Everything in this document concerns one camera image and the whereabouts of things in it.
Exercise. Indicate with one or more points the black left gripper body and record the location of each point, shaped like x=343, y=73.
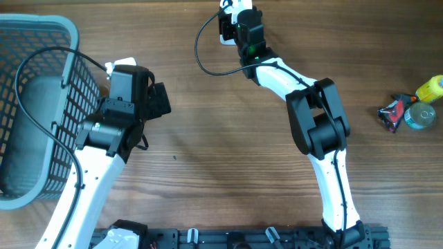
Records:
x=151, y=108

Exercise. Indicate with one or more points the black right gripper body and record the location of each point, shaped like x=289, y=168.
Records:
x=241, y=46

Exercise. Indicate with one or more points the black red snack packet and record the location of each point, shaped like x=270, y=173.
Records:
x=392, y=115

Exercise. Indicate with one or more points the yellow juice bottle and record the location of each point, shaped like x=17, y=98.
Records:
x=430, y=91

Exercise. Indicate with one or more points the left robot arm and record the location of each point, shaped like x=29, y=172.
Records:
x=104, y=143

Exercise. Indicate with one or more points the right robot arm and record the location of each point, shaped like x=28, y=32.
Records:
x=318, y=123

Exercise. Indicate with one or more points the white barcode scanner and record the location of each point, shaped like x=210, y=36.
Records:
x=234, y=21

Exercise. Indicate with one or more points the grey plastic shopping basket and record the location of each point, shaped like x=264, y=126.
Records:
x=40, y=78

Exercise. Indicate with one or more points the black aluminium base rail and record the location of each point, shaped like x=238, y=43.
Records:
x=295, y=238

